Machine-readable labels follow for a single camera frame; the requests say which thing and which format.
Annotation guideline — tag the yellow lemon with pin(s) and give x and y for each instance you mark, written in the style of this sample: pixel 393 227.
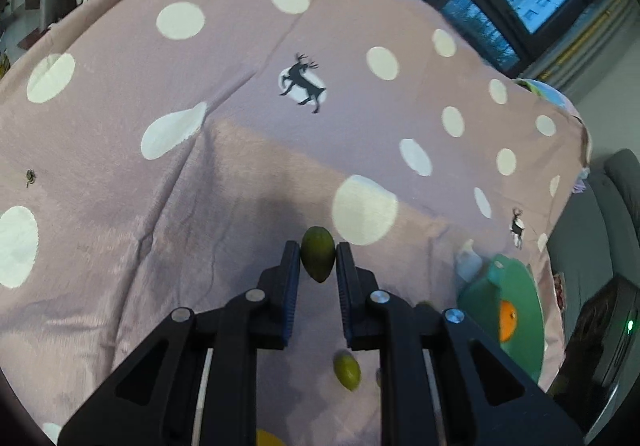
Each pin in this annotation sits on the yellow lemon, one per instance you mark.
pixel 269 439

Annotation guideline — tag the grey sofa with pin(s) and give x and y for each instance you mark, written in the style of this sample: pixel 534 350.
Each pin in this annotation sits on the grey sofa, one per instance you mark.
pixel 612 211

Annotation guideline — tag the green plastic basin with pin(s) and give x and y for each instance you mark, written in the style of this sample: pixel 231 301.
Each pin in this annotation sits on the green plastic basin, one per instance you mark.
pixel 522 286

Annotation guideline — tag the pink polka dot blanket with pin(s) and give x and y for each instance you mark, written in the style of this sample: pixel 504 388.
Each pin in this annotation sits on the pink polka dot blanket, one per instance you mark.
pixel 200 151

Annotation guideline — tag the small green lime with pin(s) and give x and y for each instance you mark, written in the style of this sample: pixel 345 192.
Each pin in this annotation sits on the small green lime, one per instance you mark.
pixel 346 370
pixel 318 253

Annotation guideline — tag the orange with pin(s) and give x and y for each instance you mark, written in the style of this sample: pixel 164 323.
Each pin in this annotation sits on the orange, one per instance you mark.
pixel 507 322

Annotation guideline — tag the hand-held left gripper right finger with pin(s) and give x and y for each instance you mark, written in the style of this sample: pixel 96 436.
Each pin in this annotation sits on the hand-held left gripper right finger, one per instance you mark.
pixel 345 298

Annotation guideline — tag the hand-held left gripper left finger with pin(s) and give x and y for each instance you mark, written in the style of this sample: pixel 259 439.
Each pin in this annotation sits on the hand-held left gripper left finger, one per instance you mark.
pixel 291 298

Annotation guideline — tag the black device with green light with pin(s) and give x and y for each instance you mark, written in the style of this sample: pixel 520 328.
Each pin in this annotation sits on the black device with green light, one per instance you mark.
pixel 607 341

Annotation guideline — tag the colourful pillow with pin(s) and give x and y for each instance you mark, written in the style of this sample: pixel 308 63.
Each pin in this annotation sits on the colourful pillow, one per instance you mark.
pixel 547 94

